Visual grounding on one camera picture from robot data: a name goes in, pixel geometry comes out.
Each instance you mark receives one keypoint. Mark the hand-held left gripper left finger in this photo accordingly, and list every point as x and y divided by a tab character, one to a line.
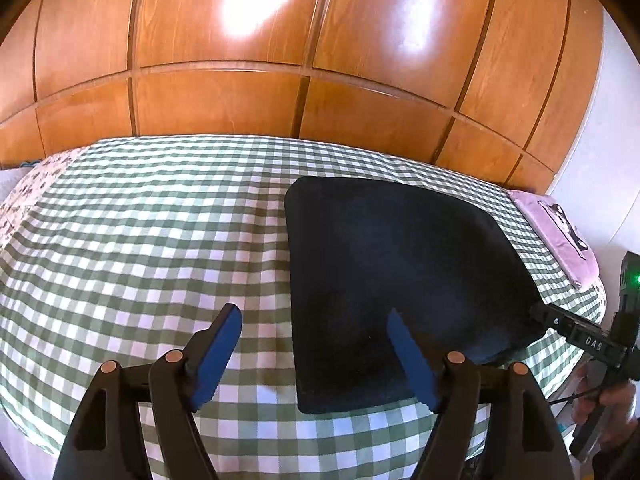
220	355

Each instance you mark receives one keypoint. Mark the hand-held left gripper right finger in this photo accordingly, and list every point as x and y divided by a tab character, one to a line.
412	360

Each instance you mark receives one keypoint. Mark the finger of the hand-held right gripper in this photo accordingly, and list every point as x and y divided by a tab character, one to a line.
550	317

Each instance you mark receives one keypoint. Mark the black pants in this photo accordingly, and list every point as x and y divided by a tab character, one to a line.
390	260

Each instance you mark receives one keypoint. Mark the person's right hand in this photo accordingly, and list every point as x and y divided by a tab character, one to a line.
617	405

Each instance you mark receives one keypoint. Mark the folded pink garment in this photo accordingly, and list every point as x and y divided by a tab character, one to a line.
577	267

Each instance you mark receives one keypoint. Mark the green checkered bed sheet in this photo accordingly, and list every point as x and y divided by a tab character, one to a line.
150	240

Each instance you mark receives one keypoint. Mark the floral cloth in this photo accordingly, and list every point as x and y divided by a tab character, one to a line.
35	185

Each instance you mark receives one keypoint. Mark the wooden wardrobe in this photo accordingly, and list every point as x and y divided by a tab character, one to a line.
300	60

